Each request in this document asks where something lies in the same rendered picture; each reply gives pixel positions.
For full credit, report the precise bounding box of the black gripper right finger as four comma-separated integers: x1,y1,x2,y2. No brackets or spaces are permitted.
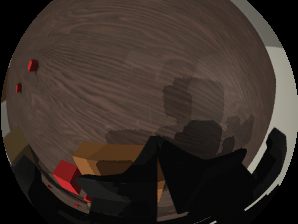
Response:
154,136,247,214

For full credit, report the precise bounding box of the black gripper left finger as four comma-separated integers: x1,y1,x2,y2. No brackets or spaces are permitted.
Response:
76,136,158,218

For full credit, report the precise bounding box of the red block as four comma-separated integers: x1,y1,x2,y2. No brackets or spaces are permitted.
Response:
52,160,82,196

